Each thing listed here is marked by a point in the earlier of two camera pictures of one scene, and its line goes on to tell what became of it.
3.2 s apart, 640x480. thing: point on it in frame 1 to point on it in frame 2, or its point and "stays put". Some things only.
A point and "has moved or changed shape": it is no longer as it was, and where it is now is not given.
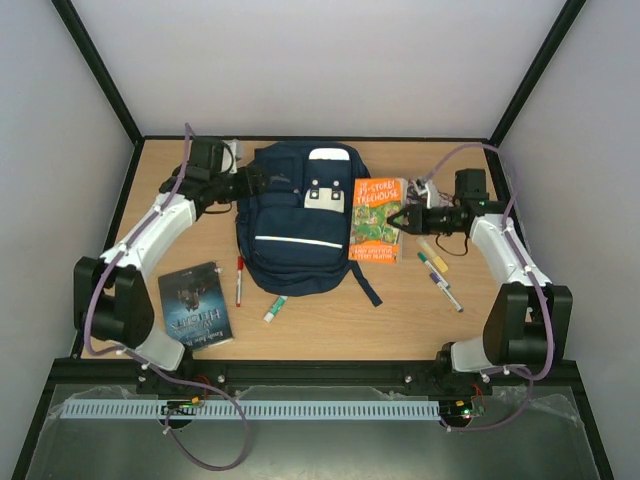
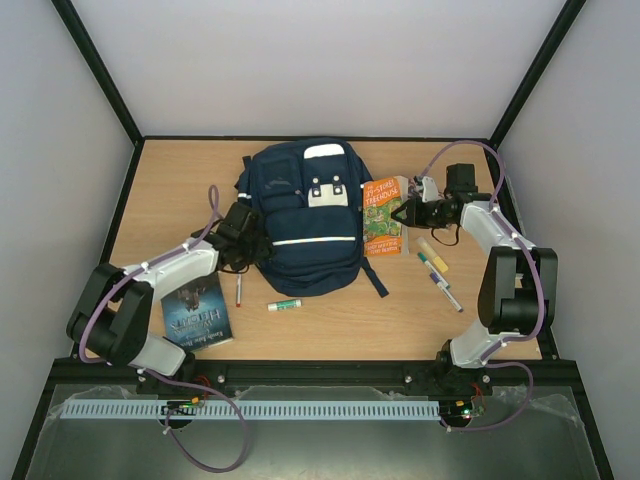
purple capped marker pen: [446, 292] stays put
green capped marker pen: [423, 258] stays put
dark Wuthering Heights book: [195, 306] stays put
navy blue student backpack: [294, 239] has moved or changed shape
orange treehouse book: [372, 238] has moved or changed shape
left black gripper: [252, 185] to [265, 250]
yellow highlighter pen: [432, 254] stays put
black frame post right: [570, 14] stays put
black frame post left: [86, 46] stays put
